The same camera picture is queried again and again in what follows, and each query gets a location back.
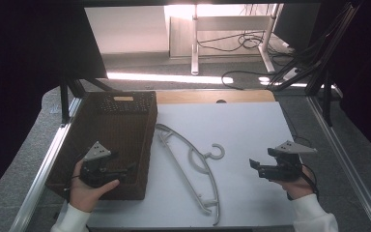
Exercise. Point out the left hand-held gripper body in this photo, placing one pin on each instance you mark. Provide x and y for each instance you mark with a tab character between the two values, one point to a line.
94	170

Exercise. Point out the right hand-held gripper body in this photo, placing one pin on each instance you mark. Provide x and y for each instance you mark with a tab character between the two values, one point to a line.
281	167

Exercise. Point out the person's left hand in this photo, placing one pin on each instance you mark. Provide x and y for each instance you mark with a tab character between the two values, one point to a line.
84	193

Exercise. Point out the person's right hand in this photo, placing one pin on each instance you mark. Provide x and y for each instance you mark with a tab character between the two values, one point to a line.
298	187

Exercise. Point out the brown wicker basket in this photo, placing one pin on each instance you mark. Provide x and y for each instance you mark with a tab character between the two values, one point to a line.
119	129

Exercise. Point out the white table mat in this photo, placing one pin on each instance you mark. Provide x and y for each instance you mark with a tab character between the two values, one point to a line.
238	129

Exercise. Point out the white plastic clothes hanger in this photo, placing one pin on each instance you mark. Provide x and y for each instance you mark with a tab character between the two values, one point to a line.
203	167

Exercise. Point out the black metal stand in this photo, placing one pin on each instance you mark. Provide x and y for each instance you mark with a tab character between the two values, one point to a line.
64	103
328	96

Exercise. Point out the white power strip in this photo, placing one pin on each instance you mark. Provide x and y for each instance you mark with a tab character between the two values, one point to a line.
290	74

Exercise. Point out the dark curtain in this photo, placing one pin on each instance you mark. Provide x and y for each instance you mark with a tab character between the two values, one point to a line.
19	80
370	80

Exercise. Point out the dark panel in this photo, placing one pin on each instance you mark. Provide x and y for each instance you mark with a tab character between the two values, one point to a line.
298	25

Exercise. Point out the aluminium rail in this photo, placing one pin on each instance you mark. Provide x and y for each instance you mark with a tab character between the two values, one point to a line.
43	174
344	151

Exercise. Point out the white metal desk frame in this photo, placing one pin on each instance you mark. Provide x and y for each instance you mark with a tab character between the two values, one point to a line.
194	48

